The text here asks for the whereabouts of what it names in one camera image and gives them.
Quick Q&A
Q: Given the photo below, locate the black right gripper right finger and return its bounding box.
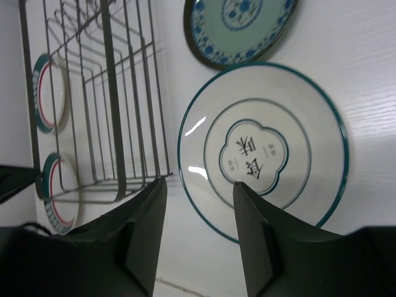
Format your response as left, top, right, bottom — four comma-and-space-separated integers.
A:
233, 182, 349, 296

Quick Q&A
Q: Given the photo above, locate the white plate teal rim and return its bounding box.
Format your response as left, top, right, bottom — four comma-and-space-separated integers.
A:
177, 62, 351, 243

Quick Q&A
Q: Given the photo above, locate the far green red rimmed plate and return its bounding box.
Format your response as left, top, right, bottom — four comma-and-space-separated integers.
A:
32, 53, 69, 135

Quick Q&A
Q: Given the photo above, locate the blue floral green plate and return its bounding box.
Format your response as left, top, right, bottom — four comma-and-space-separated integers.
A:
183, 0, 299, 70

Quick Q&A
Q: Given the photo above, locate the grey wire dish rack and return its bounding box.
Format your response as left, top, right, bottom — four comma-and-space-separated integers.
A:
18, 1, 172, 204

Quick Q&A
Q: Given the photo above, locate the near green red rimmed plate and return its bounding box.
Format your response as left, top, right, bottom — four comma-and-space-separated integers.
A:
36, 152, 82, 235

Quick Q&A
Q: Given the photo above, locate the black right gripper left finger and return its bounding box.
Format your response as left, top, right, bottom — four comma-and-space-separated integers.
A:
65, 178, 167, 296

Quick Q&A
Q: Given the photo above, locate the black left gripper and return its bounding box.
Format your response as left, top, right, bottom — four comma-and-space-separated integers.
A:
0, 165, 41, 204

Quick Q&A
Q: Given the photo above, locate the green red rimmed plate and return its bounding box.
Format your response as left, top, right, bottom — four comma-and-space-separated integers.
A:
36, 152, 82, 235
32, 53, 69, 135

